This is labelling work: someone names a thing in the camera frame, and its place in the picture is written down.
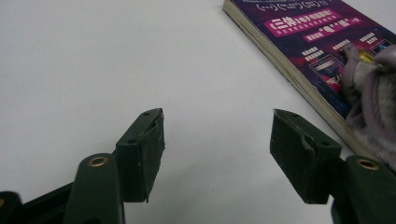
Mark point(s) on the purple striped fluffy cloth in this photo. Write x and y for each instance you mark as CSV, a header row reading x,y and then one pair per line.
x,y
373,102

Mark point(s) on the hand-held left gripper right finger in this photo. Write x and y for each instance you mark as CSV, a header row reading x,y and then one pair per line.
x,y
305,158

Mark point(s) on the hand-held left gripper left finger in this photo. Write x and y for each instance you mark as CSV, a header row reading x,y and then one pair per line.
x,y
140,155

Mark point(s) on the magazine with reddish cover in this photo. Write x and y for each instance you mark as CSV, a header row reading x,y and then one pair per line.
x,y
299,46

